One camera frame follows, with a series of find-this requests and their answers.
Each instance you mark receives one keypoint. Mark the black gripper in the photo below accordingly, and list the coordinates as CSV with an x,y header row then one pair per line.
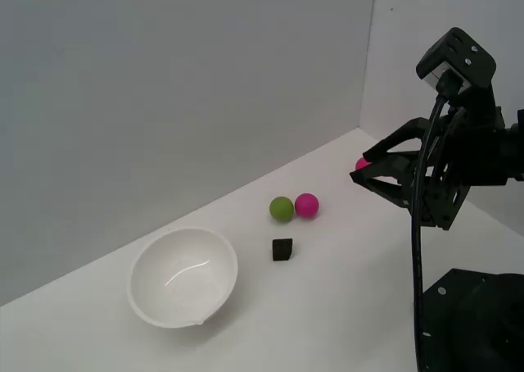
x,y
475,151

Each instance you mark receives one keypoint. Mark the black foam box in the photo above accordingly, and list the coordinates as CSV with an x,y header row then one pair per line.
x,y
281,250

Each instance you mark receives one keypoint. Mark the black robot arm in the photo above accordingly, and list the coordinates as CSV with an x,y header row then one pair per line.
x,y
518,151

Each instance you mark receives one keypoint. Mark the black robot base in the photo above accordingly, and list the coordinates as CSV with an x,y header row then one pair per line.
x,y
475,323

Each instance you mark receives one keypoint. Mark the white bowl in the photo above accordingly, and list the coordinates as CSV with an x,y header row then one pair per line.
x,y
184,278

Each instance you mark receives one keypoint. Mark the pink ball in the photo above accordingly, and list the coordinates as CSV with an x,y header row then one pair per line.
x,y
361,164
306,205

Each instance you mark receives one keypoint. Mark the green ball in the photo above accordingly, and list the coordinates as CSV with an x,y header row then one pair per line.
x,y
281,209

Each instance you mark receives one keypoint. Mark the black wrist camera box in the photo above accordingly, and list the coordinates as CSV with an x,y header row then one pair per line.
x,y
462,52

